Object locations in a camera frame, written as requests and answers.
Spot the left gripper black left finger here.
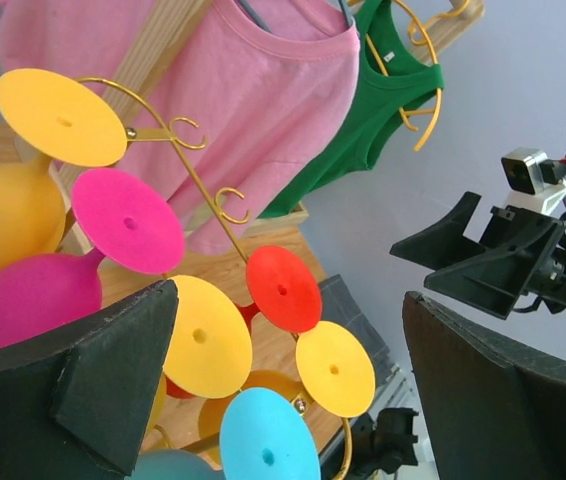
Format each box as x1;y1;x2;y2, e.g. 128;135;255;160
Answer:
0;280;179;479

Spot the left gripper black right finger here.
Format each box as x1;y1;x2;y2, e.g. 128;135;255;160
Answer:
402;291;566;479

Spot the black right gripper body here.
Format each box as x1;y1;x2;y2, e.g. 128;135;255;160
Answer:
477;204;566;321

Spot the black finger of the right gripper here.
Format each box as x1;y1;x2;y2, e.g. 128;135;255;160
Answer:
389;192;485;271
424;219;566;319

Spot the yellow wine glass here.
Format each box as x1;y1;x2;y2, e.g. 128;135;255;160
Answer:
197;320;377;451
0;68;127;270
145;274;253;433

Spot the yellow wine glass front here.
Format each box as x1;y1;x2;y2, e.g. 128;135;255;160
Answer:
197;320;377;451

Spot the red plastic wine glass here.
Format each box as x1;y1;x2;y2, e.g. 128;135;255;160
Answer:
167;246;322;399

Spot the blue plastic wine glass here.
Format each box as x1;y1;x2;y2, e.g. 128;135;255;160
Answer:
130;387;323;480

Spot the pink plastic wine glass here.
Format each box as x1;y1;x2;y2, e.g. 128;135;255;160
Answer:
0;168;185;349

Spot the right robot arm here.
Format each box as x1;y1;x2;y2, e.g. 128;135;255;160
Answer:
389;192;566;320

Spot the dark grey grid mat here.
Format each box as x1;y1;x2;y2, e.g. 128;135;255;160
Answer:
319;275;392;380

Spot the wooden clothes stand base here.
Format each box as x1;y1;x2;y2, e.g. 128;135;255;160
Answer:
0;122;341;450

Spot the green t-shirt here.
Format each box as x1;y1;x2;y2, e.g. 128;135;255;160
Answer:
261;1;444;218

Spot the yellow clothes hanger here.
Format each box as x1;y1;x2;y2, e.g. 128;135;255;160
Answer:
350;1;483;156

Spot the pink t-shirt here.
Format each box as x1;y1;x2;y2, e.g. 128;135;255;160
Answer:
0;1;360;236

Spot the grey clothes hanger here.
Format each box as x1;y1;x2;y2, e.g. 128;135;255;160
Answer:
235;1;354;40

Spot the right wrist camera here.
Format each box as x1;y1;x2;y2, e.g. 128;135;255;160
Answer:
501;147;566;215

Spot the wooden stand post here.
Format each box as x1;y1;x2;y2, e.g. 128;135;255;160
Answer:
57;0;224;186

